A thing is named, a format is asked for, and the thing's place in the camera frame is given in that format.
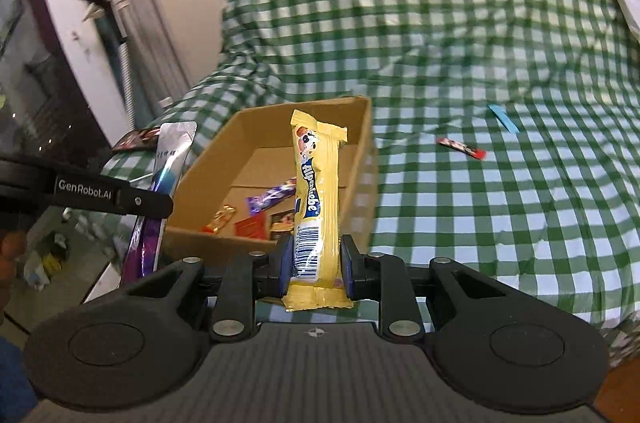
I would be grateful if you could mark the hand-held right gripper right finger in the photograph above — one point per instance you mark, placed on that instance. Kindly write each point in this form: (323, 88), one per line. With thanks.
(348, 264)

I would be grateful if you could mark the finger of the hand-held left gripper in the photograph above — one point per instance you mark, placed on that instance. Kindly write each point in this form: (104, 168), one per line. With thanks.
(100, 195)

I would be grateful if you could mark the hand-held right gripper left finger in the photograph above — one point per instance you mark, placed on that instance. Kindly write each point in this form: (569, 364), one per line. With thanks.
(286, 262)

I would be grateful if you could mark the red square snack packet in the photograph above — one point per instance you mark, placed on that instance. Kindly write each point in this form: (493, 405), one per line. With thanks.
(251, 227)

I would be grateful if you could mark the silver purple snack packet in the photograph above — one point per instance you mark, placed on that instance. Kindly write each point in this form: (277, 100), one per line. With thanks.
(170, 153)

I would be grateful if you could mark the yellow snack packet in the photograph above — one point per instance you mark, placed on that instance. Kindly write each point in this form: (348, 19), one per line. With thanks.
(315, 183)

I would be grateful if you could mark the cardboard box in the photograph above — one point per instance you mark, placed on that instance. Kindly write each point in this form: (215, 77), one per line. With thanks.
(215, 153)

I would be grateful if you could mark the person's left hand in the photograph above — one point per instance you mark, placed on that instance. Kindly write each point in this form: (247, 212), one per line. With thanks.
(11, 245)

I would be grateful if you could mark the dark brown snack packet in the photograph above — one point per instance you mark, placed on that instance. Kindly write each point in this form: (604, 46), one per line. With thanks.
(281, 225)

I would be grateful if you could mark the dark red flat packet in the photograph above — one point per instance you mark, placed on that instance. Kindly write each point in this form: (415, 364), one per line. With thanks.
(137, 139)

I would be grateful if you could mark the purple candy packet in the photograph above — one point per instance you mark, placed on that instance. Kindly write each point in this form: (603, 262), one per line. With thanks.
(270, 195)

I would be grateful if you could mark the crumpled plastic bags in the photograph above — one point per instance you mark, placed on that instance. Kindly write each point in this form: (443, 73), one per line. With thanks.
(55, 253)

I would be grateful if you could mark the gold orange candy packet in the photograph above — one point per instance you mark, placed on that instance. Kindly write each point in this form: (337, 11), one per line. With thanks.
(220, 219)

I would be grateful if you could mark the dark glass door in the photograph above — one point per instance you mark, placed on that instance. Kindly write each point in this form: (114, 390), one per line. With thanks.
(30, 53)

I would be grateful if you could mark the red black bar packet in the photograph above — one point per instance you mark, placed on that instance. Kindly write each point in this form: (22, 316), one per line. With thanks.
(462, 147)

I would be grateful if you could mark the person's blue trousers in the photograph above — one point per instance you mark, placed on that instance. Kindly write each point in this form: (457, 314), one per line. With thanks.
(15, 378)

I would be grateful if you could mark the blue stick packet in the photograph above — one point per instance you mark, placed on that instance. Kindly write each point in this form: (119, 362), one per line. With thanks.
(504, 119)

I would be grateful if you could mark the green checkered blanket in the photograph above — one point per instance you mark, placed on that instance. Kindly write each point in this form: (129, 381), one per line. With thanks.
(450, 53)

